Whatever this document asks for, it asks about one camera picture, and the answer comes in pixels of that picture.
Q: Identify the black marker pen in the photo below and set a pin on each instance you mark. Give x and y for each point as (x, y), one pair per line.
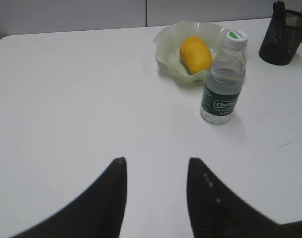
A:
(279, 12)

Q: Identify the black mesh pen holder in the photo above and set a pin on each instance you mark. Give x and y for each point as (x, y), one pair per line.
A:
(281, 41)

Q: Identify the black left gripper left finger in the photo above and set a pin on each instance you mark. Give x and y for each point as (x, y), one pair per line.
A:
(97, 213)

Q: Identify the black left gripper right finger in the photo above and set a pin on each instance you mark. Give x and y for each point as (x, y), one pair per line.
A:
(215, 211)

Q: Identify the yellow mango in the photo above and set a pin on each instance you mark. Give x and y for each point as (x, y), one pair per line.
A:
(195, 54)

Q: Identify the translucent green wavy plate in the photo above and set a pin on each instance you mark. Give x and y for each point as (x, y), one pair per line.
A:
(169, 40)

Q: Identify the clear water bottle green label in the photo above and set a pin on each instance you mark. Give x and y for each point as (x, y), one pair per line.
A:
(225, 79)

